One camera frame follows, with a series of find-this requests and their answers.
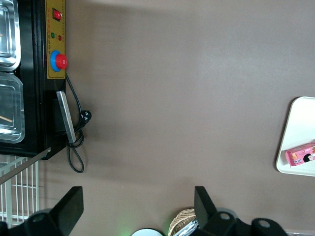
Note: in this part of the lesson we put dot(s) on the pink snack pack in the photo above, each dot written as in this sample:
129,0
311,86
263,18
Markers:
300,155

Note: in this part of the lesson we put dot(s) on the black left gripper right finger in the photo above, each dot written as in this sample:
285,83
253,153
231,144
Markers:
209,221

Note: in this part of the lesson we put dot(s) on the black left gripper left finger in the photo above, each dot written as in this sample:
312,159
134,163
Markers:
64,216

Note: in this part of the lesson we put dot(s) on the aluminium foil container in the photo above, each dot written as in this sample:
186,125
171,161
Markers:
188,229

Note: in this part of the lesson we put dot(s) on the empty steel tray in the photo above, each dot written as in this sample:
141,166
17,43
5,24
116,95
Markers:
8,59

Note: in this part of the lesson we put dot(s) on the thin wooden stick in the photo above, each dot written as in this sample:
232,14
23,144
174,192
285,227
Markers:
6,119

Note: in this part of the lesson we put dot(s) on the beige plastic tray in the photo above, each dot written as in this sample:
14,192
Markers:
300,123

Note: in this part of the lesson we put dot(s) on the steel tray with wooden stick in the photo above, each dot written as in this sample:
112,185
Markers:
14,134

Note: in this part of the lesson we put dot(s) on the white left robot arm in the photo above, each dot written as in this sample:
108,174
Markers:
146,233

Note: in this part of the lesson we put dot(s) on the wicker basket with foil containers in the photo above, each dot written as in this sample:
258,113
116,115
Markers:
179,218

